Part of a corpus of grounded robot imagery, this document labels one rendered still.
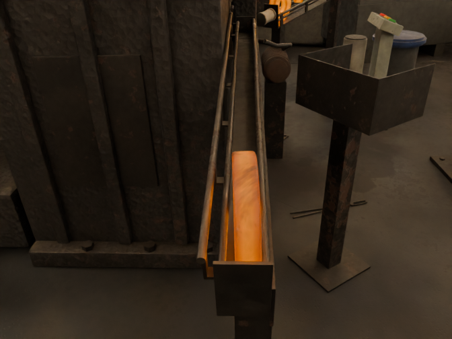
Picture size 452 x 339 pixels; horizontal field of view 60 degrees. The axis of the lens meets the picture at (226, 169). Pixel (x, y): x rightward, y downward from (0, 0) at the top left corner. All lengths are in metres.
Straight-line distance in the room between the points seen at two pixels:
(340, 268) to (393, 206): 0.48
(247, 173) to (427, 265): 1.14
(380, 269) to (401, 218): 0.33
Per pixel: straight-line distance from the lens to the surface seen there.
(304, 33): 4.25
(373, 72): 2.39
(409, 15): 3.89
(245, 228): 0.48
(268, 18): 1.93
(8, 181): 1.64
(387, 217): 1.74
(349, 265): 1.47
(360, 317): 1.33
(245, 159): 0.52
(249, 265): 0.50
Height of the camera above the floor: 1.00
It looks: 31 degrees down
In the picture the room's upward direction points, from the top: 2 degrees counter-clockwise
